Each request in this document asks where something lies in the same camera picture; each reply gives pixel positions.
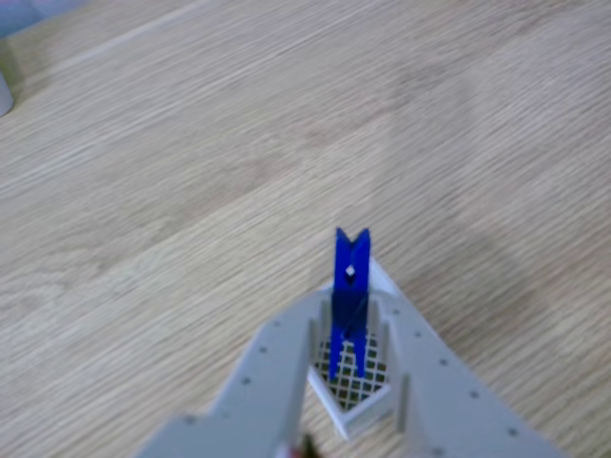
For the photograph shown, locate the blue clothes peg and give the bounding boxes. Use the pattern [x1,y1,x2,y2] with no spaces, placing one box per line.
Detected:
[327,226,373,383]

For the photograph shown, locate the grey round object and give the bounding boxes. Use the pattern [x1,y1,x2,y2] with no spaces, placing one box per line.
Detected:
[0,70,15,117]

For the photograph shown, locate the white tape strip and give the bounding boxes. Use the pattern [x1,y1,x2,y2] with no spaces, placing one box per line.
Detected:
[66,0,221,66]

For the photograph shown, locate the white lattice crate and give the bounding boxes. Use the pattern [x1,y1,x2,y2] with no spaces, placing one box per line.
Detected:
[307,257,405,441]

